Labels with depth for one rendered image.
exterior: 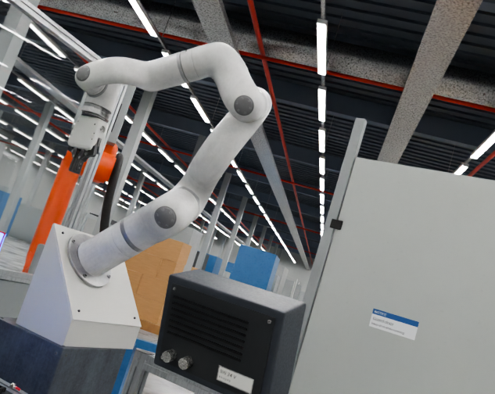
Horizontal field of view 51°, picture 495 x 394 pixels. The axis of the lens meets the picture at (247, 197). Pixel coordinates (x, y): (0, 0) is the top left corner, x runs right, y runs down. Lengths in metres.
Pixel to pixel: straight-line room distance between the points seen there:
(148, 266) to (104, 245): 7.60
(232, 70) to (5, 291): 1.50
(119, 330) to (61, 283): 0.26
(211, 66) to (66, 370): 0.95
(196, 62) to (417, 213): 1.36
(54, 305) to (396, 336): 1.44
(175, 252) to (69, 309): 7.56
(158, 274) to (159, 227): 7.71
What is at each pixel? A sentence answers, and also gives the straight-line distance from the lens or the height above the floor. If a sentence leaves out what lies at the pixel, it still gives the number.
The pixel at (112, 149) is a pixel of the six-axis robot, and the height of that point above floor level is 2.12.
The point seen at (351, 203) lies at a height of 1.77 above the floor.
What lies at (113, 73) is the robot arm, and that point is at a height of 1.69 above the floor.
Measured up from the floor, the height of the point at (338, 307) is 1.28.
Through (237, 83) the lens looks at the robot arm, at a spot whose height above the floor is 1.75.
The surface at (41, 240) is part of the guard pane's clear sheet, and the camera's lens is 2.57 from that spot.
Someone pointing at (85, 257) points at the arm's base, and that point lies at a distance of 1.71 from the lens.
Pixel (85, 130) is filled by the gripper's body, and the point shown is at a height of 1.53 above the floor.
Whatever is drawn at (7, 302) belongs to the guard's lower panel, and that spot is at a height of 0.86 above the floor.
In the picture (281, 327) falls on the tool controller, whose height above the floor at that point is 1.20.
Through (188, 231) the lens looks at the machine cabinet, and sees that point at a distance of 11.78.
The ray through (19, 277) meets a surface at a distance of 2.54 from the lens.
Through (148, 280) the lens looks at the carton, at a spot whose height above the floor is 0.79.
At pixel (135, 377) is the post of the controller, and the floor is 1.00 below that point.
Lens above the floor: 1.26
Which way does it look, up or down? 9 degrees up
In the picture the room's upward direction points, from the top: 18 degrees clockwise
